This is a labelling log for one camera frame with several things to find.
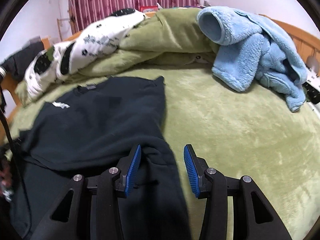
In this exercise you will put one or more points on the wooden bed frame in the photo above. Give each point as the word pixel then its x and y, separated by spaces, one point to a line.
pixel 307 47

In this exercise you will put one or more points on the wooden coat rack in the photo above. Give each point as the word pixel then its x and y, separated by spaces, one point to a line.
pixel 64 28

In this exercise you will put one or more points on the white black patterned quilt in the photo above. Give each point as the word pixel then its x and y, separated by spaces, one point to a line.
pixel 97 40

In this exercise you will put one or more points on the light blue fleece robe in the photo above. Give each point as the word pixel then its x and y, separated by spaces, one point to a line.
pixel 253 47

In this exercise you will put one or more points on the black sweatshirt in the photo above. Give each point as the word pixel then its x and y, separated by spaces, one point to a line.
pixel 87 131

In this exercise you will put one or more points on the white patterned pillow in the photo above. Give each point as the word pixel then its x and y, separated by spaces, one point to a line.
pixel 311 89

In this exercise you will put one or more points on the black garment on footboard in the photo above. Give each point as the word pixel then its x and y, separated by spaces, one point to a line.
pixel 17 63

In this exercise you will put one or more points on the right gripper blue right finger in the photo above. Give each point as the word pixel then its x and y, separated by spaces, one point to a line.
pixel 253 215

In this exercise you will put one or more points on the red chair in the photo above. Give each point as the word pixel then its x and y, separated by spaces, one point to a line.
pixel 146 9

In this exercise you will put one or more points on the green plush blanket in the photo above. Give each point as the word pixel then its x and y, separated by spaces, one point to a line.
pixel 171 36

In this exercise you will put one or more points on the green plush bed sheet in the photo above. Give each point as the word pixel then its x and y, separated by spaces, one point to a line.
pixel 251 133

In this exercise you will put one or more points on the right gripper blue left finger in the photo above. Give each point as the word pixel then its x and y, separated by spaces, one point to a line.
pixel 87 208

